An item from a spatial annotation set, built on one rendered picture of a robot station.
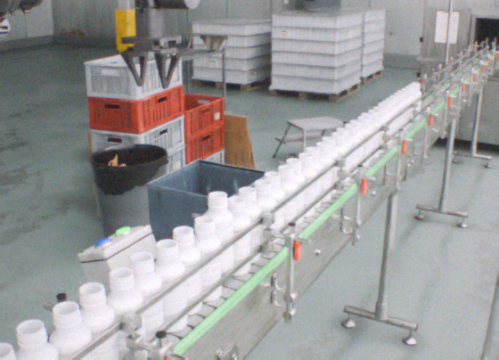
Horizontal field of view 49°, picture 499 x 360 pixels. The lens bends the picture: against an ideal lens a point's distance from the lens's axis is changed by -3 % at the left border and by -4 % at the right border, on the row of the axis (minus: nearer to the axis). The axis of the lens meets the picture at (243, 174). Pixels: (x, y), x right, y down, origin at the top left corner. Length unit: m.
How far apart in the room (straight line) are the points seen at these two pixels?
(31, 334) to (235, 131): 4.11
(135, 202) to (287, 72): 5.15
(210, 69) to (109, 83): 5.20
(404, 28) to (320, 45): 3.98
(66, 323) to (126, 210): 2.42
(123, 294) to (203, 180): 1.29
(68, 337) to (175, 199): 1.08
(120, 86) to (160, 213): 1.82
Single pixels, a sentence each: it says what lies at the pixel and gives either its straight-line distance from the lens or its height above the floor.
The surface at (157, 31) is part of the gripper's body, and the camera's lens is 1.09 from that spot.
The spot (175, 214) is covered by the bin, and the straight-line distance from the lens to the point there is 1.86.
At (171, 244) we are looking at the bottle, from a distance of 0.99.
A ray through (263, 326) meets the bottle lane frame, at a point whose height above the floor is 0.86.
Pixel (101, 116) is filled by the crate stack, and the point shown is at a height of 0.76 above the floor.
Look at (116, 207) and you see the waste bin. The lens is 3.22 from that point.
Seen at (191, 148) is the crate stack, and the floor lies 0.36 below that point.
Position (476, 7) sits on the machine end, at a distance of 5.74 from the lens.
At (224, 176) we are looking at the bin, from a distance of 2.08.
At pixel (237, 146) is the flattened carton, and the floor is 0.23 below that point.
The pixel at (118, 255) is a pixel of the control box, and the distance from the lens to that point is 1.09.
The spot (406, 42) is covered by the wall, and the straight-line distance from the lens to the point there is 11.55.
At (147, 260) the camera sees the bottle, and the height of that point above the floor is 1.17.
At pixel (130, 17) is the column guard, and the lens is 11.35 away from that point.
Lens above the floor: 1.59
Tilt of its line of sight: 19 degrees down
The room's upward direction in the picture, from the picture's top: straight up
